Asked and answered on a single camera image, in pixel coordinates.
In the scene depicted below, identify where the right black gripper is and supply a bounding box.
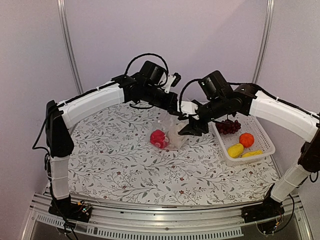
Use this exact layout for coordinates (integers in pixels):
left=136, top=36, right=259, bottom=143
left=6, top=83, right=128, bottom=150
left=177, top=95, right=228, bottom=137

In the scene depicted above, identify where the white cauliflower toy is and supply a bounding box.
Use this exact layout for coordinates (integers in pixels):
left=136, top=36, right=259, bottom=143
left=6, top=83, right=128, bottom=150
left=172, top=122, right=187, bottom=141

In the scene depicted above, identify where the clear zip top bag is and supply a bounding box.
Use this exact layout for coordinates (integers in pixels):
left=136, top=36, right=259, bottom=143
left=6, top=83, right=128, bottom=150
left=146, top=112, right=188, bottom=151

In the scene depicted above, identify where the red bell pepper toy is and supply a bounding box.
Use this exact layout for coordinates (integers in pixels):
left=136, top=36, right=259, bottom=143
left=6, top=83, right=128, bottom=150
left=149, top=129, right=169, bottom=149

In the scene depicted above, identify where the yellow lemon toy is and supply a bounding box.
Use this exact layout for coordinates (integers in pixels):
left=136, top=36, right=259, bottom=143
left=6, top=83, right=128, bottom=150
left=227, top=143, right=244, bottom=158

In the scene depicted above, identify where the orange pumpkin toy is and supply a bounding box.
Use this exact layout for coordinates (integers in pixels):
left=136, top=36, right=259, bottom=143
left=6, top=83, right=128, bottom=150
left=239, top=132, right=255, bottom=148

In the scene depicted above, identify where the yellow banana toy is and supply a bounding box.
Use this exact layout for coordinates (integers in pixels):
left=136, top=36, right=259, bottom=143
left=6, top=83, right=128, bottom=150
left=241, top=150, right=264, bottom=158

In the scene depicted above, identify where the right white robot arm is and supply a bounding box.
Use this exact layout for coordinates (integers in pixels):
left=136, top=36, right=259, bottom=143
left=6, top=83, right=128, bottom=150
left=177, top=70, right=320, bottom=218

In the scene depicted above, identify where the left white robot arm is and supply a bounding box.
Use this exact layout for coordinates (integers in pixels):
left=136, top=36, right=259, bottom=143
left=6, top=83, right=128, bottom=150
left=45, top=61, right=196, bottom=217

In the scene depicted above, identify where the dark red grapes toy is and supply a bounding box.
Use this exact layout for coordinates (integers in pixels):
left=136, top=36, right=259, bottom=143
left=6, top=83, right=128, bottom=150
left=215, top=119, right=241, bottom=135

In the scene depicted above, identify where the white perforated plastic basket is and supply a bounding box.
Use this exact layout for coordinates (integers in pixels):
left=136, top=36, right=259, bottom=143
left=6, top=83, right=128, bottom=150
left=212, top=114, right=276, bottom=167

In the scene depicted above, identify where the floral patterned table mat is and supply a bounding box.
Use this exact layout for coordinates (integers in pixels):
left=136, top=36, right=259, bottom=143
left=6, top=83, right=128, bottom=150
left=68, top=104, right=279, bottom=205

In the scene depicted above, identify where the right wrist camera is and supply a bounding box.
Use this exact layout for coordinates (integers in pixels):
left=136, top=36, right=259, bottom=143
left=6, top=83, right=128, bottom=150
left=177, top=100, right=202, bottom=120

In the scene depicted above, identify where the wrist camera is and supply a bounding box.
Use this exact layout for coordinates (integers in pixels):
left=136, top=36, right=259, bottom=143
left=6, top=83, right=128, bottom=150
left=177, top=100, right=202, bottom=120
left=162, top=72, right=181, bottom=94

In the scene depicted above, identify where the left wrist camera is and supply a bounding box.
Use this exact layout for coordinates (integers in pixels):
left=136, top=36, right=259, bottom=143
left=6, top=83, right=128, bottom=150
left=162, top=72, right=181, bottom=94

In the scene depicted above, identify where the left black looped cable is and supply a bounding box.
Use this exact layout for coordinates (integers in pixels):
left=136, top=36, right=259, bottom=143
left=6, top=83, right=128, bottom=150
left=124, top=52, right=170, bottom=76

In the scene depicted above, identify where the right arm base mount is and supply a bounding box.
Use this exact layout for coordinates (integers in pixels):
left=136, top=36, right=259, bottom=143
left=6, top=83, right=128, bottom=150
left=241, top=190, right=285, bottom=235

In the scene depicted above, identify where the aluminium front rail frame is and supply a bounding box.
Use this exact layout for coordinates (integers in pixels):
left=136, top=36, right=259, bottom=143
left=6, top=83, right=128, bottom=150
left=20, top=192, right=315, bottom=240

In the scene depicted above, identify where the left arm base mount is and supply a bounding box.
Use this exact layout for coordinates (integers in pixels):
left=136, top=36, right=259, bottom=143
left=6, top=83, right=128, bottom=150
left=48, top=196, right=93, bottom=223

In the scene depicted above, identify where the left aluminium corner post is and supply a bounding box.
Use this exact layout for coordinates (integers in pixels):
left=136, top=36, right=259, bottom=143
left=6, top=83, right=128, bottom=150
left=56, top=0, right=84, bottom=95

